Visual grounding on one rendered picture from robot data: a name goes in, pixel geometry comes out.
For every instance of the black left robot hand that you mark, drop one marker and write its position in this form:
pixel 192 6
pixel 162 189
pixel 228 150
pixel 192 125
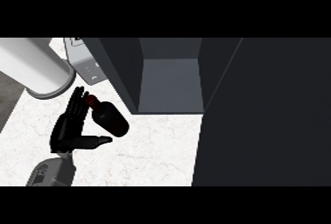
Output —
pixel 66 128

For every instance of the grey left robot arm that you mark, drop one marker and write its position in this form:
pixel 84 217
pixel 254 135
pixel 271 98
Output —
pixel 53 171

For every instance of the dark red wine bottle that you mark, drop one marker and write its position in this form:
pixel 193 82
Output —
pixel 110 119

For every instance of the dark grey open cabinet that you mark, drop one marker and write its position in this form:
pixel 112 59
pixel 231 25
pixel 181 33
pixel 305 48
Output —
pixel 160 75

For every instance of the white cylindrical appliance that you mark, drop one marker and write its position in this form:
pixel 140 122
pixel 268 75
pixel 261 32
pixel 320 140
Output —
pixel 33 67

